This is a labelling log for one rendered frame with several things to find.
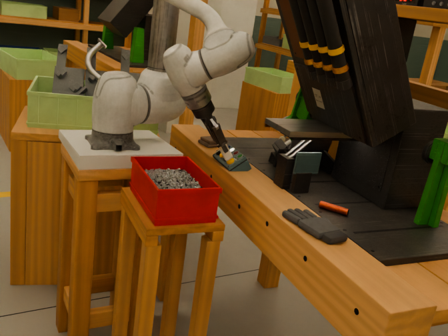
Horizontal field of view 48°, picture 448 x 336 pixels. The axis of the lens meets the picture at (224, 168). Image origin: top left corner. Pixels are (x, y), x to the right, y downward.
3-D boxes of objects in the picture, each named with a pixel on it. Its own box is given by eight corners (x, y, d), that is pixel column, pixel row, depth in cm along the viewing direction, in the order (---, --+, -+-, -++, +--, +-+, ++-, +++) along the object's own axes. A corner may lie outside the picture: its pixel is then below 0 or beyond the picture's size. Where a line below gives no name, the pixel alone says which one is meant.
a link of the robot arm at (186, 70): (177, 102, 165) (214, 87, 162) (155, 60, 157) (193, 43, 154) (179, 88, 174) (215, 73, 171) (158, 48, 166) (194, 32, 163)
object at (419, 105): (382, 209, 166) (408, 108, 156) (329, 177, 192) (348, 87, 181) (424, 207, 174) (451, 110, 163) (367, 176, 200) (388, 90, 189)
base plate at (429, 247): (378, 267, 131) (379, 260, 131) (215, 141, 225) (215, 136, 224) (489, 254, 149) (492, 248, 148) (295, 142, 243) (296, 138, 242)
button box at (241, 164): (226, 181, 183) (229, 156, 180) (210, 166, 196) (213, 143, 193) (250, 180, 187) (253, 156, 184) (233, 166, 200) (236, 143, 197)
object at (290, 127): (288, 141, 154) (290, 131, 153) (263, 126, 168) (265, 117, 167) (387, 142, 171) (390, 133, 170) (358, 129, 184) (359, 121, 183)
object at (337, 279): (374, 371, 113) (390, 313, 108) (168, 154, 240) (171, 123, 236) (421, 360, 118) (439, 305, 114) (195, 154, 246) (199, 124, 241)
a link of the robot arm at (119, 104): (83, 126, 194) (85, 67, 188) (123, 123, 206) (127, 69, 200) (105, 135, 183) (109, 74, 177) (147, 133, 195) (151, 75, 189)
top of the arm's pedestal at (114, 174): (77, 181, 177) (78, 171, 176) (60, 153, 203) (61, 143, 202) (163, 178, 192) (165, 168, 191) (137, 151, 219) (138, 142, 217)
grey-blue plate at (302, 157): (291, 193, 169) (299, 153, 165) (288, 191, 171) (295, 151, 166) (315, 192, 173) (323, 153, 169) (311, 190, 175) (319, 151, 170)
